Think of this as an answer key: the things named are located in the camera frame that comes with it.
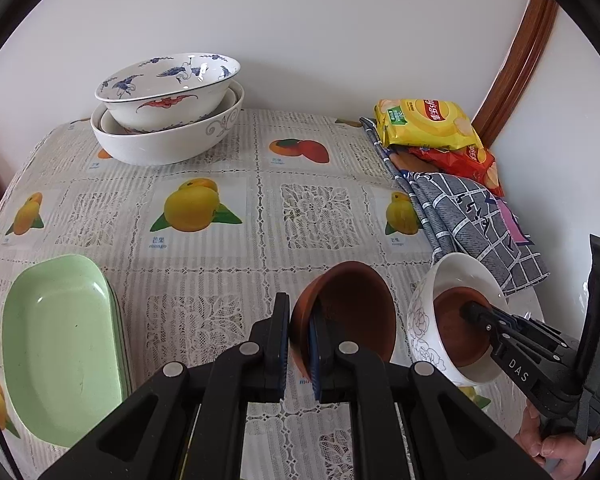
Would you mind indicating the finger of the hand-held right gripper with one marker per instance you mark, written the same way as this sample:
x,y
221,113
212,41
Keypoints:
x,y
499,346
485,316

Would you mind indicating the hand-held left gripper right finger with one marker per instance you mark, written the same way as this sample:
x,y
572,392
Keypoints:
x,y
316,350

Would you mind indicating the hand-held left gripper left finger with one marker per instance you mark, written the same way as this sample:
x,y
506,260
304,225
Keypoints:
x,y
279,350

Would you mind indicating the small brown bowl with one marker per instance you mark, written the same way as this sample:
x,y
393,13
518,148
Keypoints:
x,y
455,325
355,305

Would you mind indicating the white bowl with line flowers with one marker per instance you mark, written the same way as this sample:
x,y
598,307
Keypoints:
x,y
425,330

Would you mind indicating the green square plate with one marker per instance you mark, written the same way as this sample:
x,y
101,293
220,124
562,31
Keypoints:
x,y
60,345

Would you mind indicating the person's right hand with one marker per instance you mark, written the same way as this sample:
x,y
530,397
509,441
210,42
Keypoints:
x,y
555,455

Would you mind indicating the purple fabric piece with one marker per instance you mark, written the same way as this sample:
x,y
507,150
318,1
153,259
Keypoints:
x,y
511,225

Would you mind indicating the grey checked cloth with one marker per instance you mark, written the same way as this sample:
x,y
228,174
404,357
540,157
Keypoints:
x,y
460,220

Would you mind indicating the red chip bag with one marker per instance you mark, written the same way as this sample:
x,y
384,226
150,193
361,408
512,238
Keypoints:
x,y
460,160

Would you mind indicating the yellow chip bag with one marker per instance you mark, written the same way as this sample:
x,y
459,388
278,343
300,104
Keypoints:
x,y
425,122

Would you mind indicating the large white bowl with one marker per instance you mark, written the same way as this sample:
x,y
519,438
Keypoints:
x,y
150,147

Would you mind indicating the blue crane patterned bowl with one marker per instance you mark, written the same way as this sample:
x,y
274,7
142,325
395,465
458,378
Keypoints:
x,y
170,110

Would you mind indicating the brown wooden door frame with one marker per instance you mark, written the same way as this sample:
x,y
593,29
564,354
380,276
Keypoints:
x,y
520,60

